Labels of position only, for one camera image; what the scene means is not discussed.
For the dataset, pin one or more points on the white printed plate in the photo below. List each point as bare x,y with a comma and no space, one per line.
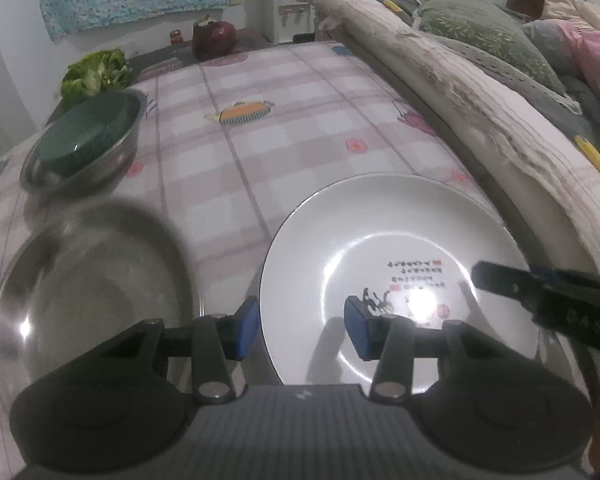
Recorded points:
380,230

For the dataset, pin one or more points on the white water dispenser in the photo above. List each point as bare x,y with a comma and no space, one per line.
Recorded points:
290,20

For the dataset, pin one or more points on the grey-green blanket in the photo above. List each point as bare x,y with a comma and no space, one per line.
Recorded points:
545,85

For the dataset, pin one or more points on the red jar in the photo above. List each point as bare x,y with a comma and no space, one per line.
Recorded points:
175,37

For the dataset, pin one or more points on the green ceramic bowl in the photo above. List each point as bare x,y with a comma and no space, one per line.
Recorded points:
80,130

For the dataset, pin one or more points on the steel bowl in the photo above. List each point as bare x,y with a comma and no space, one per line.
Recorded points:
110,160

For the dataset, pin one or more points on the dark red round fruit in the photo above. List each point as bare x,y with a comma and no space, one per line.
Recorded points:
215,40

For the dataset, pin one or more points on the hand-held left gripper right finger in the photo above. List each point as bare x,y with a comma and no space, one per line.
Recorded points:
357,330

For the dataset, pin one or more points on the green leafy cabbage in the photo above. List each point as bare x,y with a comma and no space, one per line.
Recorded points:
97,72

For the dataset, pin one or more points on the green leaf-print pillow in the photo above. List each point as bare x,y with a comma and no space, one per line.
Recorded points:
475,25

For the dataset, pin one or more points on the cream sofa with cushions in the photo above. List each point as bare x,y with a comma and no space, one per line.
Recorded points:
480,100

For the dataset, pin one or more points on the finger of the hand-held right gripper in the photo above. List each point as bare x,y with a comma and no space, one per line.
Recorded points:
580,280
505,280

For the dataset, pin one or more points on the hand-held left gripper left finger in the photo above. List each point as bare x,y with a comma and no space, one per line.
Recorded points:
245,327

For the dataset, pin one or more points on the large steel plate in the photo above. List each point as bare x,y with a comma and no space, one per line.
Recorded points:
90,270

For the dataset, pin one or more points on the grey bed frame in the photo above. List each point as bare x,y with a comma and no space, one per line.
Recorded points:
530,230

